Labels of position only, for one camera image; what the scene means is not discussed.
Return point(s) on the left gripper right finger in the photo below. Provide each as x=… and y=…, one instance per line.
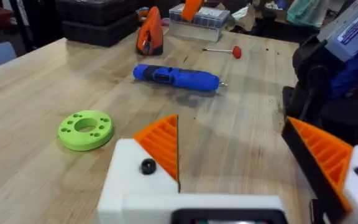
x=331, y=161

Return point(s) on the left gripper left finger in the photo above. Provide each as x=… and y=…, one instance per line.
x=129, y=174

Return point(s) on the blue electric screwdriver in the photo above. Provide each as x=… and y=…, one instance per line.
x=179, y=77

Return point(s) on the green disc with holes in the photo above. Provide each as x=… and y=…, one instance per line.
x=73, y=138

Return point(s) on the orange ribbed wedge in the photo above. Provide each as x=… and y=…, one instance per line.
x=154, y=34

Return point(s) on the black plastic case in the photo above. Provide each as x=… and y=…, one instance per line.
x=95, y=11
x=101, y=34

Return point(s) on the teal plastic bag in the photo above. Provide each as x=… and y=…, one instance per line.
x=306, y=12

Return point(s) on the clear plastic compartment box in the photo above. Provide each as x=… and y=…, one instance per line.
x=197, y=26

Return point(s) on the brown cardboard piece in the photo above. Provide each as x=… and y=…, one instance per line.
x=244, y=18

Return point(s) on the orange plastic part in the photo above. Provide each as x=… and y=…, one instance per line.
x=191, y=9

